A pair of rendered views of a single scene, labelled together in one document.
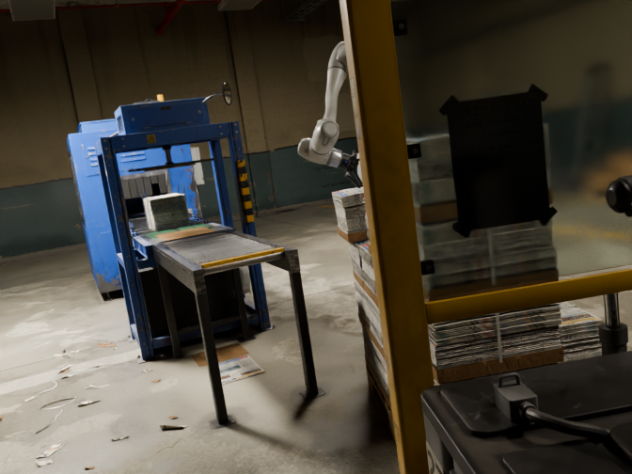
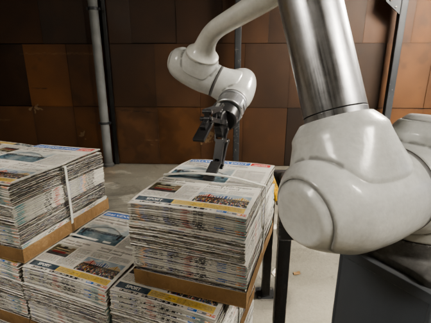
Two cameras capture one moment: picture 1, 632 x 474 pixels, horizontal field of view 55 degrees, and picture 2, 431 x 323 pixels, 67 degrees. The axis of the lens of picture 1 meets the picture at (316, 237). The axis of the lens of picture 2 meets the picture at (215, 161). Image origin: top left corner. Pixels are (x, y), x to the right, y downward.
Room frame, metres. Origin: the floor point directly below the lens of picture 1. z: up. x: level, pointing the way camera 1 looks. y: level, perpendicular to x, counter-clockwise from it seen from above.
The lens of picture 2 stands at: (3.32, -1.05, 1.36)
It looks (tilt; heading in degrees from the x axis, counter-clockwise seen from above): 17 degrees down; 115
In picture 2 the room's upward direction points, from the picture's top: straight up
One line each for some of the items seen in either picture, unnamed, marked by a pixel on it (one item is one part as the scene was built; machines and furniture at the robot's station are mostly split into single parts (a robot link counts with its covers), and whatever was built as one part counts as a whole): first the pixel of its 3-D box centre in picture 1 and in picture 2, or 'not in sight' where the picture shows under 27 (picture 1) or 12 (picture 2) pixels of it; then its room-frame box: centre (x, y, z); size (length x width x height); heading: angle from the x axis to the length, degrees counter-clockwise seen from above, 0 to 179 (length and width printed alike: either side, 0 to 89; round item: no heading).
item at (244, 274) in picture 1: (191, 285); not in sight; (4.52, 1.00, 0.38); 0.94 x 0.69 x 0.63; 112
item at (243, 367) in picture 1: (234, 369); not in sight; (3.61, 0.62, 0.00); 0.37 x 0.28 x 0.01; 22
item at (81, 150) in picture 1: (137, 193); not in sight; (7.05, 1.98, 1.04); 1.51 x 1.30 x 2.07; 22
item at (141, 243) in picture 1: (182, 238); not in sight; (4.52, 1.00, 0.75); 0.70 x 0.65 x 0.10; 22
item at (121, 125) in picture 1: (161, 118); not in sight; (4.52, 1.00, 1.65); 0.60 x 0.45 x 0.20; 112
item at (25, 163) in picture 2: not in sight; (27, 160); (2.36, -0.41, 1.06); 0.37 x 0.29 x 0.01; 96
